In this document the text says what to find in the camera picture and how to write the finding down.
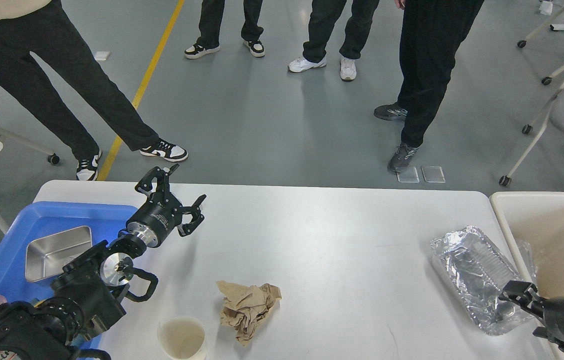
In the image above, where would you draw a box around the blue plastic tray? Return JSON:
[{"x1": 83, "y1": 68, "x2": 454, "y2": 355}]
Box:
[{"x1": 0, "y1": 201, "x2": 140, "y2": 351}]

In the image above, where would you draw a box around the white plastic bin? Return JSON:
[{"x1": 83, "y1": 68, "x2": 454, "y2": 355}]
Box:
[{"x1": 490, "y1": 191, "x2": 564, "y2": 360}]

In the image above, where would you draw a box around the white paper cup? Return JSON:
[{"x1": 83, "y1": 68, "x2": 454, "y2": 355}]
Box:
[{"x1": 157, "y1": 316, "x2": 208, "y2": 360}]

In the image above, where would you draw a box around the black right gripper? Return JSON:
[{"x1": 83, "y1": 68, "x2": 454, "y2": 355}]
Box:
[{"x1": 497, "y1": 280, "x2": 564, "y2": 349}]

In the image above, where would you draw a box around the stainless steel rectangular tray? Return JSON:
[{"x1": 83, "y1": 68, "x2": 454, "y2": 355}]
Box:
[{"x1": 24, "y1": 225, "x2": 92, "y2": 283}]

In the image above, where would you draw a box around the person in cream top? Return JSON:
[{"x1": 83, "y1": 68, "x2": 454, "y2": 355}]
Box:
[{"x1": 0, "y1": 0, "x2": 189, "y2": 182}]

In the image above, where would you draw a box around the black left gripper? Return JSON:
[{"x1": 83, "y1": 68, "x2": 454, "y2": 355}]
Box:
[{"x1": 126, "y1": 164, "x2": 207, "y2": 248}]

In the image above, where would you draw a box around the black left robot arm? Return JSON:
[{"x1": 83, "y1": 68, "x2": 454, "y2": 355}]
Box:
[{"x1": 0, "y1": 165, "x2": 205, "y2": 360}]

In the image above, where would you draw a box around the person with white sneakers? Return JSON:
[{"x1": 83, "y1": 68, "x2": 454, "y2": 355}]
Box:
[{"x1": 287, "y1": 0, "x2": 381, "y2": 82}]

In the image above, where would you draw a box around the brown paper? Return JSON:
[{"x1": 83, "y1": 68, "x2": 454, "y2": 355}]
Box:
[{"x1": 216, "y1": 280, "x2": 282, "y2": 347}]

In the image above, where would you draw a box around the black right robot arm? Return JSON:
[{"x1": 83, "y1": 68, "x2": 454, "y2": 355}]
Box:
[{"x1": 497, "y1": 280, "x2": 564, "y2": 353}]

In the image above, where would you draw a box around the person with grey sneakers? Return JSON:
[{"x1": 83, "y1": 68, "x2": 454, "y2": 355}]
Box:
[{"x1": 373, "y1": 0, "x2": 483, "y2": 173}]

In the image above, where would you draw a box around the person with black-white sneakers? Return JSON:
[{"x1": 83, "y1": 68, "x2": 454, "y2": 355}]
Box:
[{"x1": 184, "y1": 0, "x2": 266, "y2": 60}]

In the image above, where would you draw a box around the crushed clear plastic bottle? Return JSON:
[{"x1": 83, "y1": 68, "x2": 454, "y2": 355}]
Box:
[{"x1": 430, "y1": 225, "x2": 532, "y2": 337}]

